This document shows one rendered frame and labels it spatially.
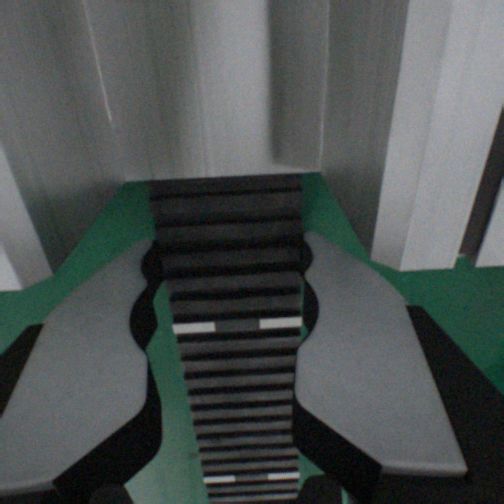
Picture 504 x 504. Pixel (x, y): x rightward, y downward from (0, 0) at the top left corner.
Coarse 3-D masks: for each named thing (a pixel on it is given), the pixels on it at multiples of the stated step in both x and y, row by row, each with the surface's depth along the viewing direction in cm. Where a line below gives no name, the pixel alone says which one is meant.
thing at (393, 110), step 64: (0, 0) 4; (64, 0) 6; (128, 0) 6; (192, 0) 6; (256, 0) 6; (320, 0) 6; (384, 0) 4; (448, 0) 3; (0, 64) 4; (64, 64) 6; (128, 64) 7; (192, 64) 7; (256, 64) 7; (320, 64) 7; (384, 64) 4; (448, 64) 3; (0, 128) 4; (64, 128) 5; (128, 128) 7; (192, 128) 7; (256, 128) 8; (320, 128) 8; (384, 128) 4; (448, 128) 4; (0, 192) 4; (64, 192) 5; (384, 192) 4; (448, 192) 4; (0, 256) 4; (64, 256) 5; (384, 256) 5; (448, 256) 5
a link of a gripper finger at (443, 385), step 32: (416, 320) 8; (448, 352) 7; (448, 384) 6; (480, 384) 6; (448, 416) 6; (480, 416) 6; (480, 448) 5; (384, 480) 5; (416, 480) 5; (448, 480) 5; (480, 480) 5
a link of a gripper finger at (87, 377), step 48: (144, 240) 11; (96, 288) 9; (144, 288) 9; (48, 336) 8; (96, 336) 8; (144, 336) 9; (48, 384) 7; (96, 384) 7; (144, 384) 7; (0, 432) 6; (48, 432) 6; (96, 432) 6; (144, 432) 6; (0, 480) 5; (48, 480) 5; (96, 480) 6
